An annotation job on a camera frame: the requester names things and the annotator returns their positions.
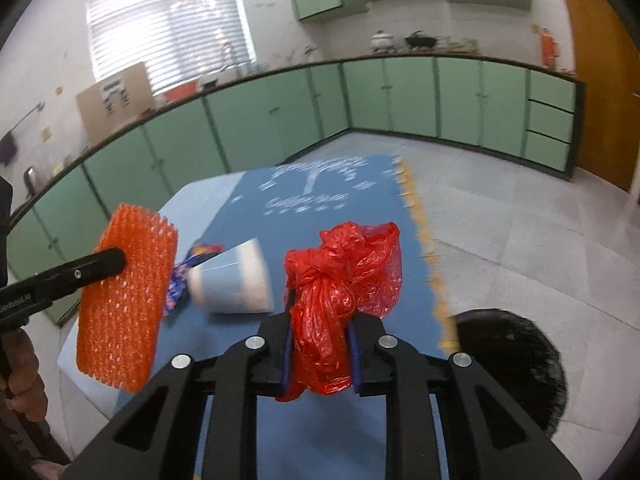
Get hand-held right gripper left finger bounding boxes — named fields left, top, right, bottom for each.
left=75, top=310, right=296, bottom=480

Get black wok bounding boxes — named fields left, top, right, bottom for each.
left=404, top=32, right=438, bottom=51

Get wooden door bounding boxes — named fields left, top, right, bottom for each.
left=550, top=0, right=640, bottom=193

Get cardboard box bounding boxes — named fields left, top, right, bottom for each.
left=75, top=61, right=157, bottom=147

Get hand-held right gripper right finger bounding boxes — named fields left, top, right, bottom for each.
left=347, top=312, right=583, bottom=480

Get window with white blinds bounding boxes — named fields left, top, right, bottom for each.
left=85, top=0, right=256, bottom=93

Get person's left hand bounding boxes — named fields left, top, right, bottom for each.
left=0, top=332, right=48, bottom=423

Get orange foam net sleeve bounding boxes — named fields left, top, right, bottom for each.
left=75, top=202, right=180, bottom=393

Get red thermos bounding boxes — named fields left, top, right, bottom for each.
left=540, top=30, right=560, bottom=67

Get small blue snack wrapper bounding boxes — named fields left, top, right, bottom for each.
left=162, top=242, right=223, bottom=318

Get red plastic basin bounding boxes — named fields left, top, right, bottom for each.
left=162, top=80, right=198, bottom=103

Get green base cabinets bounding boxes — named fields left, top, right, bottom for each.
left=0, top=55, right=586, bottom=328

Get blue and white paper cup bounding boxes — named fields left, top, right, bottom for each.
left=187, top=238, right=275, bottom=315

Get red plastic bag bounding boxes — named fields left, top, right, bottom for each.
left=275, top=221, right=403, bottom=403

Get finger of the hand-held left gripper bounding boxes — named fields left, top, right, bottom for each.
left=45, top=247, right=127, bottom=297

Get metal kettle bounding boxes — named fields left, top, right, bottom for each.
left=22, top=165, right=43, bottom=196

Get black trash bin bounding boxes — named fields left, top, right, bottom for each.
left=447, top=308, right=568, bottom=441

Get dark blue printed mat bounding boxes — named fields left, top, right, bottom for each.
left=112, top=154, right=461, bottom=480

